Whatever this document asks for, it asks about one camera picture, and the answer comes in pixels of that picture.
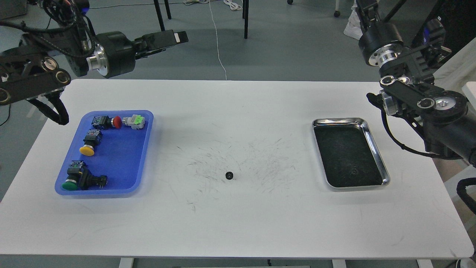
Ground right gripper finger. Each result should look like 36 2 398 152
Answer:
356 0 381 32

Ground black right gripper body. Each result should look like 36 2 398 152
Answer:
358 23 403 67

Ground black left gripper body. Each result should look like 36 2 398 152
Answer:
87 32 136 78

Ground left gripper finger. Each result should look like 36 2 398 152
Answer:
135 29 189 56

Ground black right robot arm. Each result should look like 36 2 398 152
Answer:
356 0 476 166

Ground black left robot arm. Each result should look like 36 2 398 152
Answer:
1 0 188 125

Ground person legs white shoes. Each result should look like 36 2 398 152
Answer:
343 10 363 40

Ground beige cloth cover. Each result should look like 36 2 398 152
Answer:
434 39 476 93

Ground black cabinet box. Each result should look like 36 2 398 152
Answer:
422 0 476 55

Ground black chair legs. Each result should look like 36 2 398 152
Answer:
150 0 250 45

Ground blue plastic tray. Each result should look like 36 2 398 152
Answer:
55 110 154 197

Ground silver metal tray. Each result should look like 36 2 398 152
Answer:
312 117 390 191

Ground white floor cable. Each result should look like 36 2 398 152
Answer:
184 0 243 81

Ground red push button switch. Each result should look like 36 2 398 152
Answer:
91 116 122 130

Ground green white switch module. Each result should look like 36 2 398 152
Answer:
121 114 146 130

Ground yellow push button switch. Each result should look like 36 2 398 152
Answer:
79 129 103 156

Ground green push button switch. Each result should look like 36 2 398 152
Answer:
61 160 108 191

